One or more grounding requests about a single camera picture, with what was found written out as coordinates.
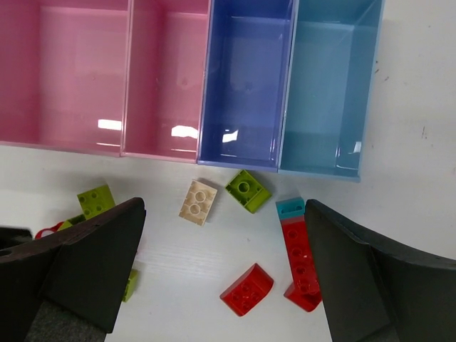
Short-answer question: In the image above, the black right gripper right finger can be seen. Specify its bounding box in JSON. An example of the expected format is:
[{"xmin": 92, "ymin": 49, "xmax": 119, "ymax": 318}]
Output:
[{"xmin": 305, "ymin": 199, "xmax": 455, "ymax": 341}]

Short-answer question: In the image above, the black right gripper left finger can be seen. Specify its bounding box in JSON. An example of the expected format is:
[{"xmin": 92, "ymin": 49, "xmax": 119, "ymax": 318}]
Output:
[{"xmin": 1, "ymin": 197, "xmax": 146, "ymax": 341}]

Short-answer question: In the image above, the small green lego brick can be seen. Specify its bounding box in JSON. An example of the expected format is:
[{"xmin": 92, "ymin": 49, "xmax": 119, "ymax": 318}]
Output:
[{"xmin": 123, "ymin": 269, "xmax": 139, "ymax": 302}]

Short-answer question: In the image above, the red flower lego piece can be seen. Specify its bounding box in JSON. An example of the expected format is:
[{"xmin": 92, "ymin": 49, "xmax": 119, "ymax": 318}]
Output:
[{"xmin": 34, "ymin": 222, "xmax": 63, "ymax": 239}]

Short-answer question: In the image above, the long red lego brick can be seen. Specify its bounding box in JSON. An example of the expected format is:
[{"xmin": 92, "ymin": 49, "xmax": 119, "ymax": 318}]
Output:
[{"xmin": 281, "ymin": 216, "xmax": 320, "ymax": 295}]

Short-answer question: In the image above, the teal lego brick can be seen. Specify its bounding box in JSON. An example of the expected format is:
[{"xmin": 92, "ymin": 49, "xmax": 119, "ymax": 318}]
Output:
[{"xmin": 276, "ymin": 197, "xmax": 305, "ymax": 220}]

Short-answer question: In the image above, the red curved lego brick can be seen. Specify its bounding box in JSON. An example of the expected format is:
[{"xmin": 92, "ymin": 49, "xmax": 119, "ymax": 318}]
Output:
[{"xmin": 219, "ymin": 263, "xmax": 274, "ymax": 317}]

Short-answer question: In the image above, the beige lego brick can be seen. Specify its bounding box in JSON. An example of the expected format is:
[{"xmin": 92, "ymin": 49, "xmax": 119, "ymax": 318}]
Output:
[{"xmin": 179, "ymin": 180, "xmax": 217, "ymax": 227}]

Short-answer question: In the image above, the large pink container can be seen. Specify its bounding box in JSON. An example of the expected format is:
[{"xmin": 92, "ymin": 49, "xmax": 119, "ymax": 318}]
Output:
[{"xmin": 1, "ymin": 1, "xmax": 130, "ymax": 156}]

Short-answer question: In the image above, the small pink container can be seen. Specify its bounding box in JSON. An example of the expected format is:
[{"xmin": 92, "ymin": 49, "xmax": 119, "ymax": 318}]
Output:
[{"xmin": 121, "ymin": 1, "xmax": 211, "ymax": 163}]

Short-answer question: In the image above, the light blue container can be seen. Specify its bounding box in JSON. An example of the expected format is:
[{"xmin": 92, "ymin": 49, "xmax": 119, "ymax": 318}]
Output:
[{"xmin": 279, "ymin": 1, "xmax": 384, "ymax": 182}]

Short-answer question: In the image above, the dark blue container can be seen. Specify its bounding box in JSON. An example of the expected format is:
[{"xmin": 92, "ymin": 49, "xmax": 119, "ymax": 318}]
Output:
[{"xmin": 197, "ymin": 1, "xmax": 297, "ymax": 171}]

